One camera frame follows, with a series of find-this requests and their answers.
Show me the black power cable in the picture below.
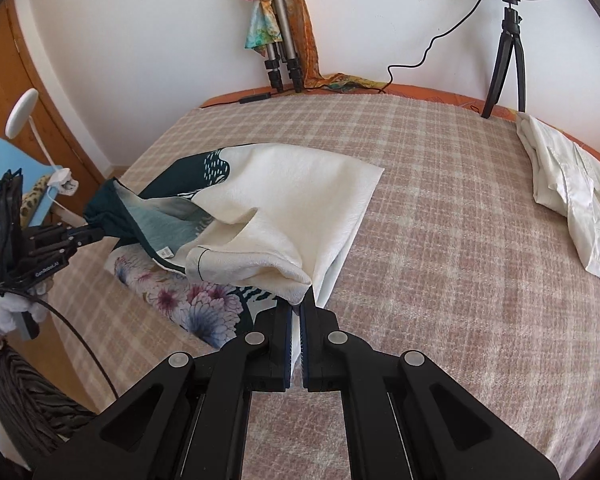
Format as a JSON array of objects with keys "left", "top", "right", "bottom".
[{"left": 207, "top": 0, "right": 490, "bottom": 108}]

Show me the white folded garment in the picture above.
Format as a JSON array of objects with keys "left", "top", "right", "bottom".
[{"left": 516, "top": 112, "right": 600, "bottom": 288}]

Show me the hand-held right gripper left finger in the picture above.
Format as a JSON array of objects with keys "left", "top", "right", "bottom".
[{"left": 32, "top": 300, "right": 298, "bottom": 480}]

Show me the orange patterned scarf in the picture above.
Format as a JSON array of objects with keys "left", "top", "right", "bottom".
[{"left": 285, "top": 0, "right": 388, "bottom": 93}]

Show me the person's left forearm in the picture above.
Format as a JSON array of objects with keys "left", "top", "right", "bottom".
[{"left": 0, "top": 317, "right": 98, "bottom": 461}]

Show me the white clip desk lamp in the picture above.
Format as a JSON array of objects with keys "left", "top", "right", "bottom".
[{"left": 5, "top": 88, "right": 78, "bottom": 198}]

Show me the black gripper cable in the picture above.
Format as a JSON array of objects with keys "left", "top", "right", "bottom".
[{"left": 0, "top": 287, "right": 117, "bottom": 398}]

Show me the leopard print cloth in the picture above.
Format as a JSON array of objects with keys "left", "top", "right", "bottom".
[{"left": 20, "top": 175, "right": 51, "bottom": 226}]

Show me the dark green and cream t-shirt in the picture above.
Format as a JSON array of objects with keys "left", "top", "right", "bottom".
[{"left": 82, "top": 144, "right": 386, "bottom": 361}]

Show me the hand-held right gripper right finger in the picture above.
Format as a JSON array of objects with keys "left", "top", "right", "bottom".
[{"left": 300, "top": 300, "right": 563, "bottom": 480}]

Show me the grey folded tripod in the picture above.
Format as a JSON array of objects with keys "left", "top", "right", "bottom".
[{"left": 252, "top": 0, "right": 306, "bottom": 93}]

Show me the blue chair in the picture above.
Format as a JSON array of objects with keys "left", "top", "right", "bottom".
[{"left": 0, "top": 137, "right": 56, "bottom": 228}]

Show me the pink checked blanket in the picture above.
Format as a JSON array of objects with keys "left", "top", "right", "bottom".
[{"left": 45, "top": 92, "right": 600, "bottom": 480}]

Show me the person's left hand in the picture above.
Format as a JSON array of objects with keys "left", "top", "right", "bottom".
[{"left": 0, "top": 285, "right": 48, "bottom": 337}]

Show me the braided colourful scarf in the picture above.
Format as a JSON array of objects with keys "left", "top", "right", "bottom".
[{"left": 237, "top": 0, "right": 286, "bottom": 53}]

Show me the black mini tripod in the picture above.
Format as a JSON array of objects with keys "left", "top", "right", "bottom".
[{"left": 480, "top": 0, "right": 527, "bottom": 120}]

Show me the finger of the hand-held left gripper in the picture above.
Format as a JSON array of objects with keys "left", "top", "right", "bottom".
[
  {"left": 34, "top": 236, "right": 107, "bottom": 269},
  {"left": 27, "top": 223, "right": 108, "bottom": 247}
]

